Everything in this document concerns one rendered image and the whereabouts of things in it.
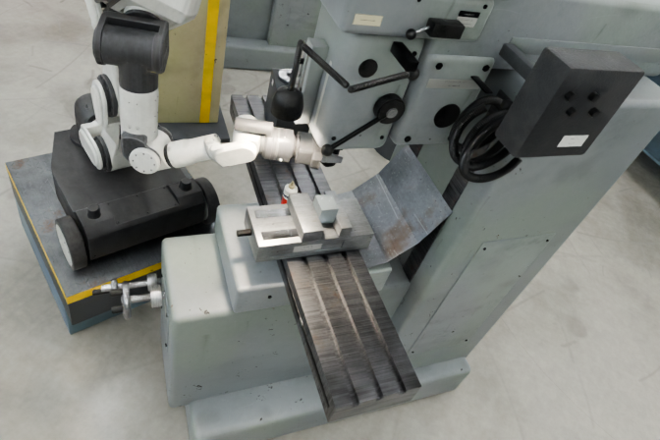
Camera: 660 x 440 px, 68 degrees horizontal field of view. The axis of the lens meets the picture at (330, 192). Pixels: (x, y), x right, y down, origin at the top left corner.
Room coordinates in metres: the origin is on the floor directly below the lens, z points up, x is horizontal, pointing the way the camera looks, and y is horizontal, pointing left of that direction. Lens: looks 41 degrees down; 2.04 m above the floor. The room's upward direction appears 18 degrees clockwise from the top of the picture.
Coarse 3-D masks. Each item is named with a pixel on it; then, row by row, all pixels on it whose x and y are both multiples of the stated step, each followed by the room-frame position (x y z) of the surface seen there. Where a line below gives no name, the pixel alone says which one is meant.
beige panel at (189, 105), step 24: (216, 0) 2.54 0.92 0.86; (192, 24) 2.49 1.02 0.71; (216, 24) 2.55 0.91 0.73; (192, 48) 2.49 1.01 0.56; (216, 48) 2.56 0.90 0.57; (168, 72) 2.42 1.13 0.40; (192, 72) 2.49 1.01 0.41; (216, 72) 2.57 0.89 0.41; (168, 96) 2.42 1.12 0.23; (192, 96) 2.50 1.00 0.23; (216, 96) 2.57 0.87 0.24; (168, 120) 2.42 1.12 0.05; (192, 120) 2.50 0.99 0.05; (216, 120) 2.58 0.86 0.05
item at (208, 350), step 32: (192, 256) 0.95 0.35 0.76; (192, 288) 0.84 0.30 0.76; (224, 288) 0.88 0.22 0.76; (384, 288) 1.08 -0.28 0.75; (192, 320) 0.75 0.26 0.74; (224, 320) 0.79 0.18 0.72; (256, 320) 0.85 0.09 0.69; (288, 320) 0.91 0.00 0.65; (192, 352) 0.75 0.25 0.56; (224, 352) 0.80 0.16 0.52; (256, 352) 0.86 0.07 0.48; (288, 352) 0.93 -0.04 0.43; (192, 384) 0.76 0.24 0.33; (224, 384) 0.82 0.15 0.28; (256, 384) 0.88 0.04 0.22
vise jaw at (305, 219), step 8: (304, 192) 1.06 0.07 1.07; (288, 200) 1.03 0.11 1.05; (296, 200) 1.02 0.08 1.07; (304, 200) 1.03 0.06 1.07; (296, 208) 0.99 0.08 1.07; (304, 208) 1.00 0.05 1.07; (312, 208) 1.01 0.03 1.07; (296, 216) 0.97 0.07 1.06; (304, 216) 0.97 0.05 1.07; (312, 216) 0.98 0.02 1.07; (296, 224) 0.96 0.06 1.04; (304, 224) 0.94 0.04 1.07; (312, 224) 0.95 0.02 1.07; (320, 224) 0.96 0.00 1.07; (304, 232) 0.91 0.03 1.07; (312, 232) 0.92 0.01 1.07; (320, 232) 0.94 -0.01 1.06; (304, 240) 0.91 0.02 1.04; (312, 240) 0.93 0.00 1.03
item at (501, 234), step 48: (480, 96) 1.23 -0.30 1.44; (432, 144) 1.31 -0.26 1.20; (624, 144) 1.27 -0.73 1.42; (480, 192) 1.09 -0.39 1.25; (528, 192) 1.15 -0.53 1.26; (576, 192) 1.25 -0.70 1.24; (432, 240) 1.14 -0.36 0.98; (480, 240) 1.11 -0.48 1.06; (528, 240) 1.22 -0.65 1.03; (432, 288) 1.08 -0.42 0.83; (480, 288) 1.19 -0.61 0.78; (432, 336) 1.15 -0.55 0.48; (480, 336) 1.31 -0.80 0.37
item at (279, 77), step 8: (272, 72) 1.53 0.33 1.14; (280, 72) 1.52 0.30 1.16; (288, 72) 1.53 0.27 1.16; (272, 80) 1.50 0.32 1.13; (280, 80) 1.48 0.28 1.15; (288, 80) 1.48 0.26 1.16; (272, 88) 1.48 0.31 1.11; (272, 96) 1.46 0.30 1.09; (272, 120) 1.40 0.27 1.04; (280, 120) 1.35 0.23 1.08; (288, 128) 1.37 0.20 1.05; (296, 128) 1.38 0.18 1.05; (304, 128) 1.39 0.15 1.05
